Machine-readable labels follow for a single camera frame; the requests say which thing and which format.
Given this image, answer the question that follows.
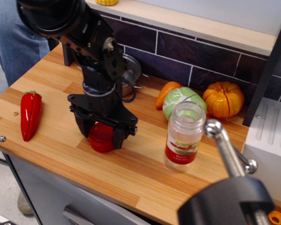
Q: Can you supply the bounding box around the black metal clamp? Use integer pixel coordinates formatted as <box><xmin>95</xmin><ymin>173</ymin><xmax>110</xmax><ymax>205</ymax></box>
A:
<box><xmin>177</xmin><ymin>119</ymin><xmax>275</xmax><ymax>225</ymax></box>

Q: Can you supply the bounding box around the yellow toy corn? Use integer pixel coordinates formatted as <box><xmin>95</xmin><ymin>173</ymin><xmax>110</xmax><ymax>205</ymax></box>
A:
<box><xmin>95</xmin><ymin>0</ymin><xmax>118</xmax><ymax>6</ymax></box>

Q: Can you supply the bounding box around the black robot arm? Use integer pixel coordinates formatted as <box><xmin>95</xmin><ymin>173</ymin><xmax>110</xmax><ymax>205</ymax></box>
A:
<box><xmin>16</xmin><ymin>0</ymin><xmax>138</xmax><ymax>149</ymax></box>

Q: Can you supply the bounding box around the red plastic jar cap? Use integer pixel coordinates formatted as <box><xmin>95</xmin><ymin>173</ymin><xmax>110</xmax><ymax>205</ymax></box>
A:
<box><xmin>89</xmin><ymin>123</ymin><xmax>115</xmax><ymax>153</ymax></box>

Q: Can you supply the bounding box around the small steel pot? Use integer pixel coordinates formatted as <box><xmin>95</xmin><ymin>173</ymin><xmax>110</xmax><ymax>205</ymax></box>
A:
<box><xmin>77</xmin><ymin>53</ymin><xmax>150</xmax><ymax>102</ymax></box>

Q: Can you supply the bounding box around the orange toy carrot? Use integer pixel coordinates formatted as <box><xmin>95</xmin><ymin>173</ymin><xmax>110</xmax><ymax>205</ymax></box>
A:
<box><xmin>155</xmin><ymin>81</ymin><xmax>182</xmax><ymax>109</ymax></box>

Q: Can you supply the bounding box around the orange toy pumpkin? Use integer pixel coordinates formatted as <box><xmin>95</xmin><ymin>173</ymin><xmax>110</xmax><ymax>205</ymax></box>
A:
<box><xmin>203</xmin><ymin>82</ymin><xmax>245</xmax><ymax>118</ymax></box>

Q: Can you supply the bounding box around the red toy chili pepper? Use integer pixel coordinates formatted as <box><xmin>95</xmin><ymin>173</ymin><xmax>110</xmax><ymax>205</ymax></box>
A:
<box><xmin>21</xmin><ymin>90</ymin><xmax>42</xmax><ymax>142</ymax></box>

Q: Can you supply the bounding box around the beige shoe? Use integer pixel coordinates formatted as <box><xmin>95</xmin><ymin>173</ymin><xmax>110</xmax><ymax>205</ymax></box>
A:
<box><xmin>17</xmin><ymin>191</ymin><xmax>33</xmax><ymax>215</ymax></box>

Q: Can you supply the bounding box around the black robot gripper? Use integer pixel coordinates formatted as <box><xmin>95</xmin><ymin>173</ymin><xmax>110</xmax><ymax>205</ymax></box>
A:
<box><xmin>67</xmin><ymin>91</ymin><xmax>138</xmax><ymax>149</ymax></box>

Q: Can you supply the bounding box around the green toy cabbage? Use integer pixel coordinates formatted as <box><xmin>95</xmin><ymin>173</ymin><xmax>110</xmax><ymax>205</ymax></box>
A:
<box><xmin>163</xmin><ymin>87</ymin><xmax>207</xmax><ymax>120</ymax></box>

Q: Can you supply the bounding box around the clear basil spice jar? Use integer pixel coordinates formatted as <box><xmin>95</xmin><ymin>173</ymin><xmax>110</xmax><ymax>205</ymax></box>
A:
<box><xmin>163</xmin><ymin>101</ymin><xmax>206</xmax><ymax>173</ymax></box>

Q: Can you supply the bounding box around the dark shelf side panel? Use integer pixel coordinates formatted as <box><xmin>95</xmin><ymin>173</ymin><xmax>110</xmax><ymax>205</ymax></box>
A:
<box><xmin>62</xmin><ymin>44</ymin><xmax>75</xmax><ymax>67</ymax></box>

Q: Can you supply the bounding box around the person leg in jeans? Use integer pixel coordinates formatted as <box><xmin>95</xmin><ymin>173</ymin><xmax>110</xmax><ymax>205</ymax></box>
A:
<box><xmin>0</xmin><ymin>0</ymin><xmax>50</xmax><ymax>86</ymax></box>

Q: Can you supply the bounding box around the black vertical post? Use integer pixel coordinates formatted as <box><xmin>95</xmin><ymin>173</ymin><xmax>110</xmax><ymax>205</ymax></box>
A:
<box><xmin>242</xmin><ymin>29</ymin><xmax>281</xmax><ymax>127</ymax></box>

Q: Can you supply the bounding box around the grey drawer handle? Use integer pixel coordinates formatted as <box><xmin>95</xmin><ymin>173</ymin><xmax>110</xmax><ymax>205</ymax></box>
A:
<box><xmin>62</xmin><ymin>207</ymin><xmax>94</xmax><ymax>225</ymax></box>

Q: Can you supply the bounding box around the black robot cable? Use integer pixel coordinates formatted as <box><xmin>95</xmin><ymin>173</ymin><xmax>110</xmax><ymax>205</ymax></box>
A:
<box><xmin>116</xmin><ymin>76</ymin><xmax>137</xmax><ymax>104</ymax></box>

